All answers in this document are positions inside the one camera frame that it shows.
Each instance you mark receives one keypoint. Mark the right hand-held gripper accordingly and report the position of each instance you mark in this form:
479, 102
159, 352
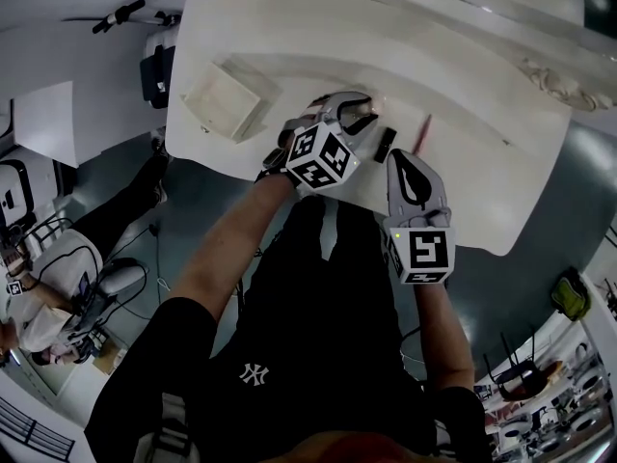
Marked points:
424, 253

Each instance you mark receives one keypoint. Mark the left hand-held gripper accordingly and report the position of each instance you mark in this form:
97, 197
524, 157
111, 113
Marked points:
318, 155

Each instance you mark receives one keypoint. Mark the small black tube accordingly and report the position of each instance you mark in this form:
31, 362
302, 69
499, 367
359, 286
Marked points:
384, 145

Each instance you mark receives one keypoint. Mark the pink pencil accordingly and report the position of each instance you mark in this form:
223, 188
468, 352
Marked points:
421, 134

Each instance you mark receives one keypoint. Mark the white ornate dressing table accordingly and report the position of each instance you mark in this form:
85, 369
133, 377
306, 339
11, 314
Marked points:
337, 41

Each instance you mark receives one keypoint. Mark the small white tray box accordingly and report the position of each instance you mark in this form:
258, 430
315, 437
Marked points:
222, 99

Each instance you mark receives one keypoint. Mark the person's right forearm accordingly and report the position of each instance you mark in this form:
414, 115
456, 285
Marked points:
443, 335

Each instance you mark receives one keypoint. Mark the person's left forearm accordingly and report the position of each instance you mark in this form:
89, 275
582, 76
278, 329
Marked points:
231, 253

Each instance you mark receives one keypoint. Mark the person's black trousers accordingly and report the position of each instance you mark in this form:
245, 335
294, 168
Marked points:
356, 258

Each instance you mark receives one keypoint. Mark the black scooter suitcase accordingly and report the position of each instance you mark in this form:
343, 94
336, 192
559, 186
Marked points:
156, 75

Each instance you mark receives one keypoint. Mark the person's black t-shirt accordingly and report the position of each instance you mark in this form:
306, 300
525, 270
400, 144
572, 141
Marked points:
289, 355

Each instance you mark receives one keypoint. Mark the black metal chair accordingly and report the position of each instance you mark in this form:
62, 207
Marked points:
518, 374

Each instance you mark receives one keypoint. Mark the grey office chair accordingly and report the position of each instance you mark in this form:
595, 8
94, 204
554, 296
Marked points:
120, 280

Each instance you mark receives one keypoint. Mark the white cabinet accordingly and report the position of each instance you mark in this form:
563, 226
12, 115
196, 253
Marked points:
45, 123

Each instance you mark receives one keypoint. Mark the white black-trimmed machine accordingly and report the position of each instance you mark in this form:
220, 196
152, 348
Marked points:
12, 196

